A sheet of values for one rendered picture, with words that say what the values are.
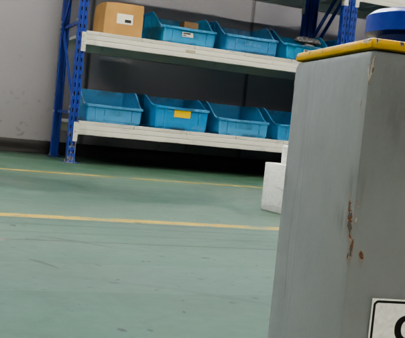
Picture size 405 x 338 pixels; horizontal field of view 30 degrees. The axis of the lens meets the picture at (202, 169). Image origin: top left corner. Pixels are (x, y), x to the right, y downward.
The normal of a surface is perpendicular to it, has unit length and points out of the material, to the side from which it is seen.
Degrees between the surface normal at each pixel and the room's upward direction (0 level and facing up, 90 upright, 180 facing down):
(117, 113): 95
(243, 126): 95
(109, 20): 90
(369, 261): 90
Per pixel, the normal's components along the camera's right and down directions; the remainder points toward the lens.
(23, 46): 0.36, 0.08
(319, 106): -0.97, -0.08
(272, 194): -0.88, -0.07
